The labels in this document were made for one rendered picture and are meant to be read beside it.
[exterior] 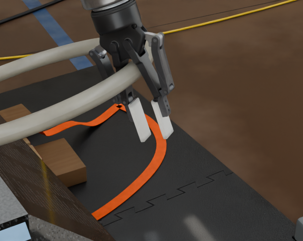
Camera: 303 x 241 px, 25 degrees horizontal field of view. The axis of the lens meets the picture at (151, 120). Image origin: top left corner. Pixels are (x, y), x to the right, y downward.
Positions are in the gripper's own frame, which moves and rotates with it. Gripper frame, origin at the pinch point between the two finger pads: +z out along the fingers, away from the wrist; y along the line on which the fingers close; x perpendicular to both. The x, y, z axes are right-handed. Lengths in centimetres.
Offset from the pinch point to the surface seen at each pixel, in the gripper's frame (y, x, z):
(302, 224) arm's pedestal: -7, -35, 44
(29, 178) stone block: 58, -30, 23
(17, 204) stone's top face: 46, -10, 19
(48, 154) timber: 128, -122, 56
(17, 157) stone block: 67, -39, 20
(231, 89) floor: 81, -221, 74
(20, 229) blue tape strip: 43.0, -5.4, 22.6
